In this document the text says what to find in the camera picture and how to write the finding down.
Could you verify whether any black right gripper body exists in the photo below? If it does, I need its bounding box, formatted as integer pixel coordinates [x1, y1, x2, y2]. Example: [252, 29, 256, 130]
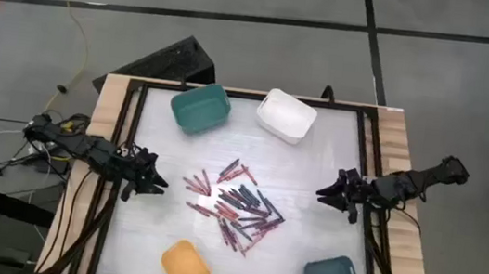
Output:
[337, 166, 380, 210]

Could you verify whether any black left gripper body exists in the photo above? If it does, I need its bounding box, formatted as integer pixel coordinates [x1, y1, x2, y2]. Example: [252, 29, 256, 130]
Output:
[118, 144, 161, 194]

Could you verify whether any red crayon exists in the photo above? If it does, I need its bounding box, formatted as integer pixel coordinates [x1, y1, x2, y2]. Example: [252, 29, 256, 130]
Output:
[183, 184, 210, 198]
[190, 174, 212, 195]
[195, 203, 223, 218]
[213, 204, 240, 222]
[180, 176, 210, 194]
[199, 168, 215, 197]
[220, 211, 249, 226]
[214, 200, 243, 217]
[184, 201, 212, 219]

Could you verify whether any pink crayon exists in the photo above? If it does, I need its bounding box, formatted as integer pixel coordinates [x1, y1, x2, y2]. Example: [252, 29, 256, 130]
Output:
[242, 228, 269, 256]
[220, 166, 245, 184]
[215, 172, 236, 187]
[213, 217, 232, 247]
[229, 231, 250, 258]
[239, 164, 261, 187]

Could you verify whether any purple crayon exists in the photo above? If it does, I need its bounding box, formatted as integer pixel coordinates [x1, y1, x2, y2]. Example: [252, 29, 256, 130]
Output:
[242, 205, 272, 218]
[229, 188, 255, 208]
[253, 216, 286, 234]
[222, 219, 244, 250]
[218, 218, 241, 251]
[238, 214, 269, 226]
[251, 219, 282, 239]

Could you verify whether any teal plastic bin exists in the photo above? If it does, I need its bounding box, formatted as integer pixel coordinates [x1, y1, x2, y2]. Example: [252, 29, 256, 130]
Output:
[165, 78, 235, 140]

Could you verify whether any black power adapter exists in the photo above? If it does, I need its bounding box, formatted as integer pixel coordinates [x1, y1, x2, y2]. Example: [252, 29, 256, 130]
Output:
[33, 155, 72, 177]

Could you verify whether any yellow plastic bin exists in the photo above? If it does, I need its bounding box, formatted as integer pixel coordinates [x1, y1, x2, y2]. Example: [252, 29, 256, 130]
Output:
[159, 236, 217, 274]

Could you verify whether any white plastic bin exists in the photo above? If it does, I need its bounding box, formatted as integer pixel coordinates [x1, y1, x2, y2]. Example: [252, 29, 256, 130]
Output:
[251, 85, 321, 149]

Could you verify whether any black clamp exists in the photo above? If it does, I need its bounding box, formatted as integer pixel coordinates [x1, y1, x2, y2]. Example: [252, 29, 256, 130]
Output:
[320, 84, 339, 105]

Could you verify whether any black floor beam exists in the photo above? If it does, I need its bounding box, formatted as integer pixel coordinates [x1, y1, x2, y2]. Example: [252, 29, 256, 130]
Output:
[0, 180, 59, 229]

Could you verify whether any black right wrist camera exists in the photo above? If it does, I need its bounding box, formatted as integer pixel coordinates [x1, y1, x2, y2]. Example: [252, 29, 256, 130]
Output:
[345, 202, 361, 226]

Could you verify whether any yellow cable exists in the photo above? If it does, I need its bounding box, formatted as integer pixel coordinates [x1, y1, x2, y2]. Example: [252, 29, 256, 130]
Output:
[19, 0, 97, 116]

